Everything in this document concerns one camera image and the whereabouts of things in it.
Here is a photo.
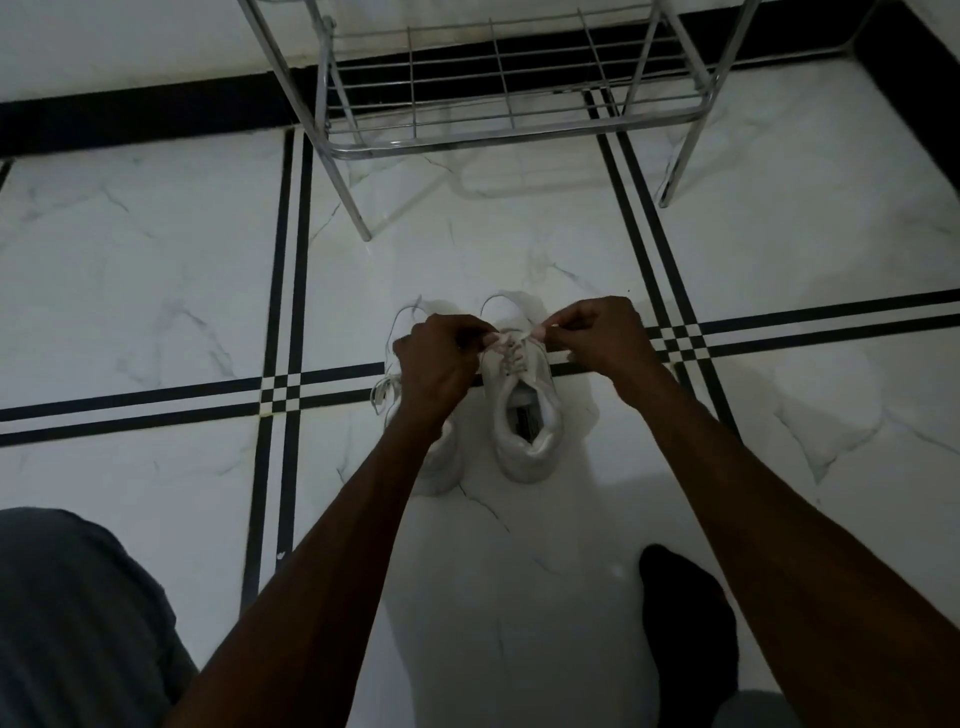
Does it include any person's right hand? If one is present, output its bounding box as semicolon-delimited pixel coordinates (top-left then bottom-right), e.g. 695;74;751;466
539;296;669;390

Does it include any silver metal shoe rack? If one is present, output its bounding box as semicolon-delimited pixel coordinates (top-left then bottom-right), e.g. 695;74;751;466
237;0;763;243

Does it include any person's left hand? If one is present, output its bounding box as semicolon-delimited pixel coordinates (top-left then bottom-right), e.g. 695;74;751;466
392;313;501;426

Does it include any person's grey trouser leg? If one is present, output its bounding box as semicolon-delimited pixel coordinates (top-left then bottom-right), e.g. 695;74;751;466
0;507;199;728
708;689;805;728

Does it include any person's left forearm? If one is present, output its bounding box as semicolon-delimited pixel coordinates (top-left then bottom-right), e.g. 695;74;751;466
163;408;460;728

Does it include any person's right forearm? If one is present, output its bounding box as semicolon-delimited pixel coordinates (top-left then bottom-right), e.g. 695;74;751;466
611;366;960;728

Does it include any white sneaker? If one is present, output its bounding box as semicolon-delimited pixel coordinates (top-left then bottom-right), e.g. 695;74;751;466
372;295;465;498
477;291;565;486

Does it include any person's black sock foot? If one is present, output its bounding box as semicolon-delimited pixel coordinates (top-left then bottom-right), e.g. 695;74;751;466
638;543;741;728

